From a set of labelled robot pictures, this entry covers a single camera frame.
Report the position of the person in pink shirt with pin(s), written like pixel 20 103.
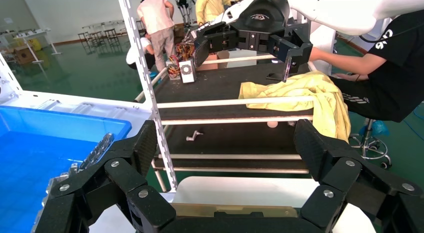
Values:
pixel 159 22

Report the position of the blue plastic bin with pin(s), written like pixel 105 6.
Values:
pixel 33 158

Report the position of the yellow cloth coat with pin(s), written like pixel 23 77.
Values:
pixel 298 92

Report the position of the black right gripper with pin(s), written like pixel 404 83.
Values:
pixel 263 16

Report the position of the person in yellow coat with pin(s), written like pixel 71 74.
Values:
pixel 210 6

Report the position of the white work table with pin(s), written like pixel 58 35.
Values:
pixel 33 34

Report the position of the small metal bolt piece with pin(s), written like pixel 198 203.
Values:
pixel 193 135

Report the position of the chrome swivel stool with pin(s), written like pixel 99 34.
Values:
pixel 371 148

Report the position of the brown cardboard box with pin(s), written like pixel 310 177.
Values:
pixel 212 61

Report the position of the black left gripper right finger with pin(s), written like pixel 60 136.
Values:
pixel 348 182

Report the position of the person in white shirt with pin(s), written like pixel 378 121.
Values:
pixel 145 47

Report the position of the silver power supply box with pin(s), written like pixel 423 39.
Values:
pixel 188 72

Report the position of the long metal bracket part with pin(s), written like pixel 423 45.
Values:
pixel 54 183
pixel 97 151

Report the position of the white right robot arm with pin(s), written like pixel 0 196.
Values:
pixel 348 13

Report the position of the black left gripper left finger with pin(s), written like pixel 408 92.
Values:
pixel 99 188

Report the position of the person in black shirt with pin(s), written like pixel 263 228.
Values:
pixel 397 76

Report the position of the blue plastic bag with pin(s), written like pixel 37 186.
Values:
pixel 377 128

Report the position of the group of dark stools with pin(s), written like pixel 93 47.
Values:
pixel 99 37

